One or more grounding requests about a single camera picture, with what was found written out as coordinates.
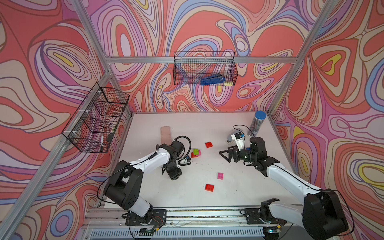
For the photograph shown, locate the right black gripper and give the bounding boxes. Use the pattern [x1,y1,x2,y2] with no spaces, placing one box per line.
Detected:
[219,144,256,163]

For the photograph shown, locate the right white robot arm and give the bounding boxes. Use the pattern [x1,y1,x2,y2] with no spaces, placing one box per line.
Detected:
[219,137,349,240]

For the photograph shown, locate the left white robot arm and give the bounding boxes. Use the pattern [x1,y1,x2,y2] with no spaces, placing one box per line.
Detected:
[104,140,185,223]

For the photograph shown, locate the red lego brick back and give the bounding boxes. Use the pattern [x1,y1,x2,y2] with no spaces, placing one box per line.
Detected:
[205,142,213,148]

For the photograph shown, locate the red lego brick front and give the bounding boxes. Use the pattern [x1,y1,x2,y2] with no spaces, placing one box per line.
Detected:
[205,184,215,192]

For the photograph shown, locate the grey small case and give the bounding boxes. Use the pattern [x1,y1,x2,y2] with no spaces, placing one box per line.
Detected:
[226,135,234,144]

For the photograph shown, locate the pink plastic case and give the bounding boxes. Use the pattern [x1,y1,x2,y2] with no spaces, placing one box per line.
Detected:
[160,126,173,146]

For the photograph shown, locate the blue capped clear cylinder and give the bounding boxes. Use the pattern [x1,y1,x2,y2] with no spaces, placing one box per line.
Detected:
[248,111,267,136]

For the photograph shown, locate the blue object in basket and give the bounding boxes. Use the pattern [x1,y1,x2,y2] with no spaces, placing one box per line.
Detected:
[200,75,226,86]

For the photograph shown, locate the black marker in basket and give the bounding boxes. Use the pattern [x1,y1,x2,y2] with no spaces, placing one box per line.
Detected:
[100,135,104,153]

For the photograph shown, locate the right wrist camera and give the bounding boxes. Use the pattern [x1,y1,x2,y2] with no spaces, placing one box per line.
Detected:
[232,132,246,151]

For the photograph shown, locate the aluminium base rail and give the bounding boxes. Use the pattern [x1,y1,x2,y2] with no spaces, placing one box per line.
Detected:
[75,206,311,240]

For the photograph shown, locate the black wire basket left wall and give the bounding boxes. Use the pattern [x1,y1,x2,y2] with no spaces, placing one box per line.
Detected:
[62,83,130,154]

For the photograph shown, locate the black wire basket wall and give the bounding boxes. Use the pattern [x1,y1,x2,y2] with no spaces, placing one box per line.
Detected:
[62,83,130,154]
[173,50,238,87]

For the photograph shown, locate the black wire basket back wall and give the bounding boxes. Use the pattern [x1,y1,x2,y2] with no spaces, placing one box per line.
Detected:
[173,50,238,87]

